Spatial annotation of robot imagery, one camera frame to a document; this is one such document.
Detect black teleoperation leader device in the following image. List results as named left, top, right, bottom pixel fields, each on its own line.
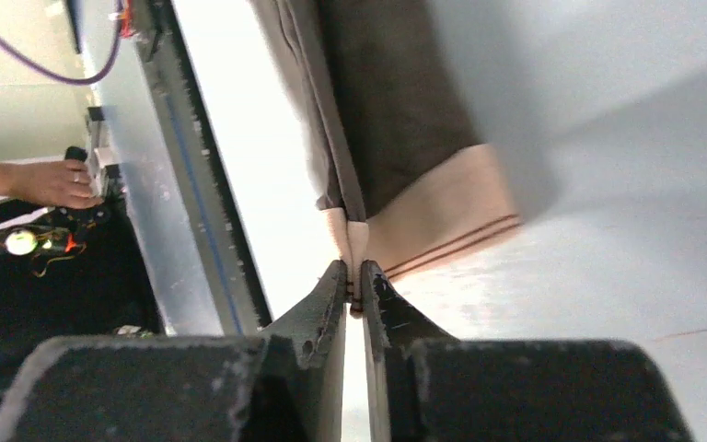
left=0, top=146, right=110, bottom=277

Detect brown boxer briefs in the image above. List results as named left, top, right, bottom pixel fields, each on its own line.
left=253, top=1, right=521, bottom=316

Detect aluminium frame rail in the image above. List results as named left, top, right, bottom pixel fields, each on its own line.
left=78, top=0, right=226, bottom=338

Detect operator bare hand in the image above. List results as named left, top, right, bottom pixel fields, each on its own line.
left=7, top=159, right=102, bottom=209

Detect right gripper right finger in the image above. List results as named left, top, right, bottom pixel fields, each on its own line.
left=361, top=261, right=693, bottom=441

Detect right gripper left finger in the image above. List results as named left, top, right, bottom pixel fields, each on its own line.
left=0, top=261, right=347, bottom=441

